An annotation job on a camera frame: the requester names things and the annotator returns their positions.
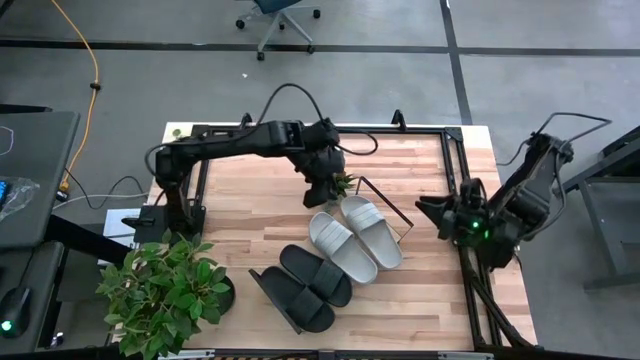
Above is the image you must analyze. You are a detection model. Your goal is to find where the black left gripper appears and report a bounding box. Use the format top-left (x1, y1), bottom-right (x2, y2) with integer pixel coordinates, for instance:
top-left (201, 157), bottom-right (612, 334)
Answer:
top-left (299, 144), bottom-right (347, 210)

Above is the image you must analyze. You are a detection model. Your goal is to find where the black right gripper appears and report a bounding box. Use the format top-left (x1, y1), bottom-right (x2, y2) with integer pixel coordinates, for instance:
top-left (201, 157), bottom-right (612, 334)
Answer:
top-left (415, 178), bottom-right (482, 245)

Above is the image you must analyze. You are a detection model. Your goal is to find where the grey slide sandal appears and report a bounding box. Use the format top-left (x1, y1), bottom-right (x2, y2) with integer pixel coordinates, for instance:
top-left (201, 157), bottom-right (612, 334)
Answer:
top-left (339, 194), bottom-right (404, 270)
top-left (308, 211), bottom-right (379, 285)

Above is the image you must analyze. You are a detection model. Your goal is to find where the black slide sandal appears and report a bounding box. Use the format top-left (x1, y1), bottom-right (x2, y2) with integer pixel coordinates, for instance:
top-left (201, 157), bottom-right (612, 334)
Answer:
top-left (278, 243), bottom-right (354, 308)
top-left (259, 265), bottom-right (336, 334)

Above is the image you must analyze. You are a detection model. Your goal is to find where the small succulent plant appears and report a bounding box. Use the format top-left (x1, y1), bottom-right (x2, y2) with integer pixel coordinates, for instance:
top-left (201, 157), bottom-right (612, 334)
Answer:
top-left (327, 171), bottom-right (358, 214)

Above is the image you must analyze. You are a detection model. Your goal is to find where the office chair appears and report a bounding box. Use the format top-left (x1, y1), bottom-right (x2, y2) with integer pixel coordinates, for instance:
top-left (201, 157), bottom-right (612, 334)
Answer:
top-left (234, 0), bottom-right (322, 62)

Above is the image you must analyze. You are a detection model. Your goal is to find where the dark grey side desk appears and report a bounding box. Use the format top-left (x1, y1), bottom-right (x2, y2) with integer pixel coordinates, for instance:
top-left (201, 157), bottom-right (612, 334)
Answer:
top-left (562, 124), bottom-right (640, 291)

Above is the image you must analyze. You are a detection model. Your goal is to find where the large green potted plant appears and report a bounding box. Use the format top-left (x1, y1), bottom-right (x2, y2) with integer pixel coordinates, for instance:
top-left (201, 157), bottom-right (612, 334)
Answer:
top-left (95, 228), bottom-right (236, 360)

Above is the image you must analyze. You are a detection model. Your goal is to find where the white box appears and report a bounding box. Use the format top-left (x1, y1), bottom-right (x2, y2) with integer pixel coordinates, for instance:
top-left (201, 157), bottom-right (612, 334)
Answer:
top-left (103, 208), bottom-right (141, 250)

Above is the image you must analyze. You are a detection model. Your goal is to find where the black low desk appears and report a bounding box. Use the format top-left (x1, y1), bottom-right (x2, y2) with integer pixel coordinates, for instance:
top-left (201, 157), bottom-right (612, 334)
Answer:
top-left (0, 242), bottom-right (66, 354)

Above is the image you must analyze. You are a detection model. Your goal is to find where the clear plastic bag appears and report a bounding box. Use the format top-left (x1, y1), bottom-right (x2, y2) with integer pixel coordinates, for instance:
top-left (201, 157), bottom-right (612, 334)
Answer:
top-left (0, 177), bottom-right (41, 224)

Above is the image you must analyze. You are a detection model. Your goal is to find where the black computer mouse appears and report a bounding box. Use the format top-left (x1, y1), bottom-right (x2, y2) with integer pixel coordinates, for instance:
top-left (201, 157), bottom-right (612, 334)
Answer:
top-left (0, 285), bottom-right (32, 340)

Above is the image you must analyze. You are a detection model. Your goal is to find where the black aluminium table frame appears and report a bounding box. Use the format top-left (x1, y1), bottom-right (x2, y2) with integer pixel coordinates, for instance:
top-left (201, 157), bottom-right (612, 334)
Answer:
top-left (182, 122), bottom-right (540, 351)

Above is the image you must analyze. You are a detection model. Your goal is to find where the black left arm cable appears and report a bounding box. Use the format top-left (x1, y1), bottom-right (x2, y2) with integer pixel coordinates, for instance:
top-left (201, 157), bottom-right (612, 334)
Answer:
top-left (256, 82), bottom-right (380, 157)

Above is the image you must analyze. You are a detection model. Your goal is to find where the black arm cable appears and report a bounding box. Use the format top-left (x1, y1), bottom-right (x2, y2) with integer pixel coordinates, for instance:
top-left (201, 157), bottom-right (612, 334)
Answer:
top-left (256, 82), bottom-right (380, 157)
top-left (497, 112), bottom-right (614, 166)

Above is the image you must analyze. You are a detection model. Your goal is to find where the black frame rail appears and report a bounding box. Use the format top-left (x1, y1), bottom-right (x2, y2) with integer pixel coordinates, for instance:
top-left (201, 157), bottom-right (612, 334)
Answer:
top-left (0, 348), bottom-right (640, 360)

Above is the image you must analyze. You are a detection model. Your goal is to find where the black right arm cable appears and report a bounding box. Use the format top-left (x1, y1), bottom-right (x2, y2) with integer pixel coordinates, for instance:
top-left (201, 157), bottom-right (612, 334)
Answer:
top-left (497, 112), bottom-right (614, 166)

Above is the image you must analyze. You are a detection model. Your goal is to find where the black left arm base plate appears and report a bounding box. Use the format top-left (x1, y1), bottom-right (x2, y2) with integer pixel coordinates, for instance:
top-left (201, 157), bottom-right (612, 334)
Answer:
top-left (121, 203), bottom-right (207, 239)

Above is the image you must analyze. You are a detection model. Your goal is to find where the black floor cable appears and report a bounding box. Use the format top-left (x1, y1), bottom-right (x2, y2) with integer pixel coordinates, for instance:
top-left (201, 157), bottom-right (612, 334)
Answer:
top-left (63, 167), bottom-right (147, 210)

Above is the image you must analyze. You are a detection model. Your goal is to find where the grey floor cable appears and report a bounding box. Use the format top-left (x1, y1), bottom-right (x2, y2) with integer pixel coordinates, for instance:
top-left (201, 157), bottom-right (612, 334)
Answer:
top-left (52, 192), bottom-right (151, 211)

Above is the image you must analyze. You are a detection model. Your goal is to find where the yellow cable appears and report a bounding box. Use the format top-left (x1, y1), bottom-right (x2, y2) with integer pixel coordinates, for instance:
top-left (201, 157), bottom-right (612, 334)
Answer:
top-left (49, 0), bottom-right (102, 194)

